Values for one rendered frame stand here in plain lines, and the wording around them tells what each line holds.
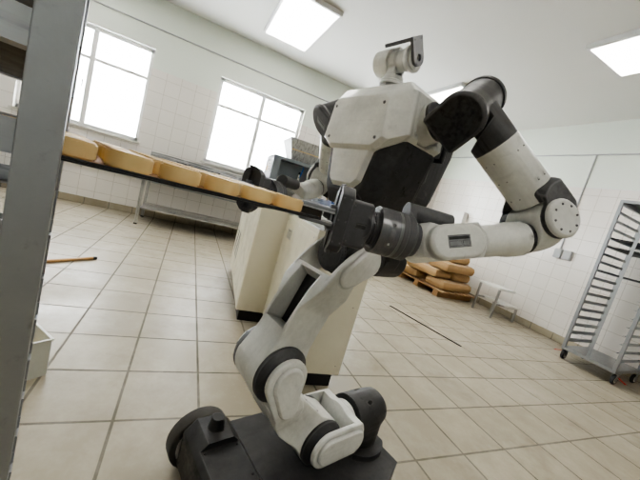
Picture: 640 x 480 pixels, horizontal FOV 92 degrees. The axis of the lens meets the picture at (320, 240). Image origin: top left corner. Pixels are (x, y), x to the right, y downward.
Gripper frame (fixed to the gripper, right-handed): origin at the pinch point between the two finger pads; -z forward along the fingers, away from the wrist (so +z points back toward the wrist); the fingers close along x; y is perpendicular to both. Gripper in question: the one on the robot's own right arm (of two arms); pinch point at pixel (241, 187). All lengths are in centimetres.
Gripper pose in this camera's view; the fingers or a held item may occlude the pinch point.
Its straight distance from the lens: 83.3
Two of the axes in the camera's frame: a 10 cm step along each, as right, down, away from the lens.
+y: 9.0, 3.0, -3.3
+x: 2.8, -9.5, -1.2
